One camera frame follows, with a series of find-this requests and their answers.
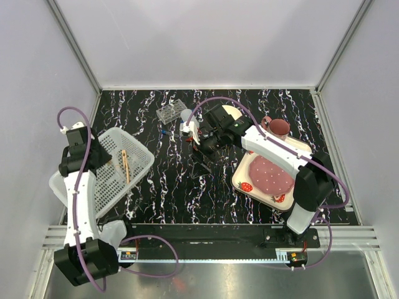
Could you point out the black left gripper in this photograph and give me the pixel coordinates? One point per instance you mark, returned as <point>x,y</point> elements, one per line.
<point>105,156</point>

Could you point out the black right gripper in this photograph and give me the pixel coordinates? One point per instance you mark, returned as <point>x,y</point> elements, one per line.
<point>199,169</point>

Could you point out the wooden test tube clamp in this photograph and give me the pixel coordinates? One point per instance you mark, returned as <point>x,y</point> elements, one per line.
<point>125,165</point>

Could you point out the clear plastic funnel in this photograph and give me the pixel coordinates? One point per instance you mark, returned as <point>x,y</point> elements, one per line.
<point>135,165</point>

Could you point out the white wash bottle red cap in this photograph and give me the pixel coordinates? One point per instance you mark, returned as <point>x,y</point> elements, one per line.
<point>185,114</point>

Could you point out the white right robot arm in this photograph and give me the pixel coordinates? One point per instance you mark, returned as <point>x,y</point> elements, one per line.
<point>313,180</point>

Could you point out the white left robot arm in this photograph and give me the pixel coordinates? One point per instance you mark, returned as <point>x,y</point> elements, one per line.
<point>89,253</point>

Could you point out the white perforated plastic basket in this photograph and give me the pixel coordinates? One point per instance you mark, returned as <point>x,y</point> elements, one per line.
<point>110,187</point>

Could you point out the white strawberry pattern tray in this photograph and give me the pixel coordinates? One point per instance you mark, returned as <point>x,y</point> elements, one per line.
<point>242,183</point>

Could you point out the blue capped test tube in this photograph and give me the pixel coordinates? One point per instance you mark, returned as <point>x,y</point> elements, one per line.
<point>169,133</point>

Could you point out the clear test tube rack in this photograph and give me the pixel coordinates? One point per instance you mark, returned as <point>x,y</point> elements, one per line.
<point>171,111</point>

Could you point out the green white ceramic bowl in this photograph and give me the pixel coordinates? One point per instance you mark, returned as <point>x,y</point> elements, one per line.
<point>233,111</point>

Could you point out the pink polka dot dish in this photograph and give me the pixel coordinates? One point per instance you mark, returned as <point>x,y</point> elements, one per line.
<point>269,178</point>

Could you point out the left control box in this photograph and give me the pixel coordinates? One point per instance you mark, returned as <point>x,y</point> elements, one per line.
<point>128,256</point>

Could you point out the control box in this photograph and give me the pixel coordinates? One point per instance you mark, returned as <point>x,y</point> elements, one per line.
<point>128,256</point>
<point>297,259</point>

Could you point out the right control box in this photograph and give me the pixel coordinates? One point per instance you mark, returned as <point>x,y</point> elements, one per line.
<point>297,259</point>

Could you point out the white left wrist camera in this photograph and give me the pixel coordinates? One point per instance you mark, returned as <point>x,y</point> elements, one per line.
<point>77,125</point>

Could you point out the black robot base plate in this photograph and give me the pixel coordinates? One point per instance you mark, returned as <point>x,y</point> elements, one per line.
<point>264,235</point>

